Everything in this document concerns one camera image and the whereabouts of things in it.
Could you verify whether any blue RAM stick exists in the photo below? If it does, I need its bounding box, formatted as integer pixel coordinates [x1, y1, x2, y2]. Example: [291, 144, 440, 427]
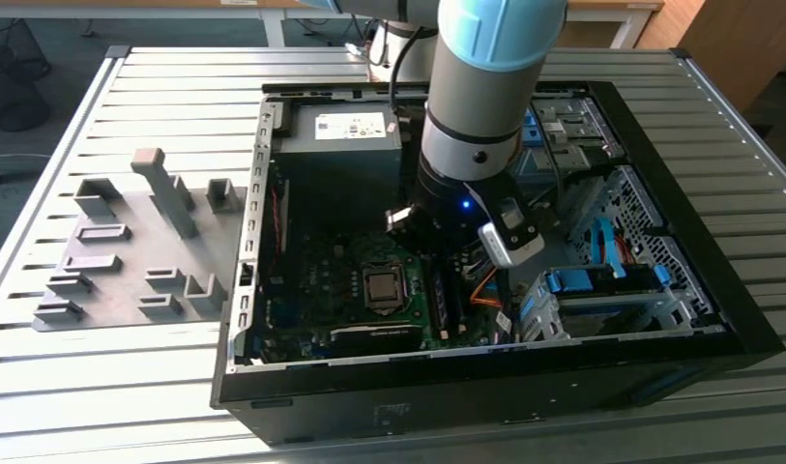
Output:
[428, 268, 451, 334]

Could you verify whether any blue plastic drive carrier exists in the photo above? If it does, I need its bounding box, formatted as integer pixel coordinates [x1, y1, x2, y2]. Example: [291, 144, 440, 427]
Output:
[519, 108, 543, 147]

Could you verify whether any metal CPU socket cover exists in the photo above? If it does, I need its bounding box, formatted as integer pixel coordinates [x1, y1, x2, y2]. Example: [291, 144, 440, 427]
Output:
[357, 262, 412, 316]

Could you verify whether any silver CPU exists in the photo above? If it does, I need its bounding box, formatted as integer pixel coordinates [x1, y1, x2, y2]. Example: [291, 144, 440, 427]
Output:
[365, 273, 400, 299]

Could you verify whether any grey metal drive cage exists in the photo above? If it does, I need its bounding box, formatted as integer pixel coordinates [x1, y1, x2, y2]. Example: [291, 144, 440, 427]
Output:
[518, 263, 684, 340]
[518, 94, 627, 204]

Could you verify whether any grey power supply unit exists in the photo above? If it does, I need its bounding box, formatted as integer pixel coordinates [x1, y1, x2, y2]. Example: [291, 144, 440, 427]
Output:
[272, 103, 426, 233]

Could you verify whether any blue carrier with black disk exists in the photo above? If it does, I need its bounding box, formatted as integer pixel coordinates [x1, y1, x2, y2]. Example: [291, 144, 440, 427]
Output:
[543, 266, 670, 296]

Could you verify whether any green motherboard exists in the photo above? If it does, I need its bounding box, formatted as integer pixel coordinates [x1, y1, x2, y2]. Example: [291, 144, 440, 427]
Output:
[253, 226, 520, 364]

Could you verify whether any black graphics card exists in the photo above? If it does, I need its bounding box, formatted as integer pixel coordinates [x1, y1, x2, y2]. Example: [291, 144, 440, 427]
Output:
[329, 322, 427, 358]

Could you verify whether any black PC case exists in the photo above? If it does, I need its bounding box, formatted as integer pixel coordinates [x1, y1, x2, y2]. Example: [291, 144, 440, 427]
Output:
[209, 79, 786, 447]

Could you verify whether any grey plastic parts rack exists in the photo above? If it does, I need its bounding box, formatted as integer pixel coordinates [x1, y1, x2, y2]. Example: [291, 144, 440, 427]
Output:
[31, 147, 251, 334]

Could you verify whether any brown wooden cabinet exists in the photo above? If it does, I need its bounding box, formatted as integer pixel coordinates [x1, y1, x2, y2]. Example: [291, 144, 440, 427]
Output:
[636, 0, 786, 115]

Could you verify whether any black mesh wastebasket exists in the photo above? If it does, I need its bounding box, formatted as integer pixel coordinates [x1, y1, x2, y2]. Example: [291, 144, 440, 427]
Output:
[0, 17, 53, 132]

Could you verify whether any orange flat cable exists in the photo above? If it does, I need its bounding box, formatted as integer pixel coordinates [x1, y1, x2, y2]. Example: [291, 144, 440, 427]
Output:
[468, 268, 500, 306]

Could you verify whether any black cable bundle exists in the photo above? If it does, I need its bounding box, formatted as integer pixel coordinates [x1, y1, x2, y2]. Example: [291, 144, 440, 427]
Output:
[546, 163, 616, 228]

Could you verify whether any blue flat data cable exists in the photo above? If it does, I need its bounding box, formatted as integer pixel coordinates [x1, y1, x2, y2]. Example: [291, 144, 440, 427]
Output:
[588, 217, 630, 280]

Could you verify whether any white frame desk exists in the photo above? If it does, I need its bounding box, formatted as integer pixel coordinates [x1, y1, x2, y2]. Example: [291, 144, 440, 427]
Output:
[0, 0, 666, 49]

